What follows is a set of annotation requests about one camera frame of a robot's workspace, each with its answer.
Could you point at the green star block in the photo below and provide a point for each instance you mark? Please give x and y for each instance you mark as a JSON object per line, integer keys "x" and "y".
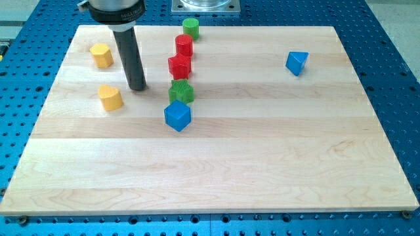
{"x": 181, "y": 90}

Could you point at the light wooden board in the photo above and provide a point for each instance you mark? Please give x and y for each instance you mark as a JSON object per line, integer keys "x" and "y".
{"x": 261, "y": 140}

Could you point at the yellow heart block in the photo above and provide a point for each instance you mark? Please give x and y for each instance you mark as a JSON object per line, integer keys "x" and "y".
{"x": 110, "y": 97}

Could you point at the red star block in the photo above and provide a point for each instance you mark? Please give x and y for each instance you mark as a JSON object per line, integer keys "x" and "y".
{"x": 179, "y": 66}

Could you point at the blue triangular prism block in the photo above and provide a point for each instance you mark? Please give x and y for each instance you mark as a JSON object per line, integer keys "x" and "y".
{"x": 296, "y": 61}

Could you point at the yellow hexagon block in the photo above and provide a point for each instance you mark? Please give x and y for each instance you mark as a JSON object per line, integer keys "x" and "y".
{"x": 102, "y": 55}

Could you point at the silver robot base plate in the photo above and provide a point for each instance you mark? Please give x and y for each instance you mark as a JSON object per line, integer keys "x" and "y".
{"x": 180, "y": 7}

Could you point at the red cylinder block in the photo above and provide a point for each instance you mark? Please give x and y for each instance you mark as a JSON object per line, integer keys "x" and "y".
{"x": 184, "y": 45}

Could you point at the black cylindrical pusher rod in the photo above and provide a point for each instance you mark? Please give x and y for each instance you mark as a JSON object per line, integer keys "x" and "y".
{"x": 127, "y": 46}

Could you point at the blue cube block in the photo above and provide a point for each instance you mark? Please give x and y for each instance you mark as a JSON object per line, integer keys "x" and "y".
{"x": 177, "y": 115}

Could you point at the green cylinder block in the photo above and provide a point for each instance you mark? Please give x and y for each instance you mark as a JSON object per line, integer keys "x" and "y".
{"x": 191, "y": 27}

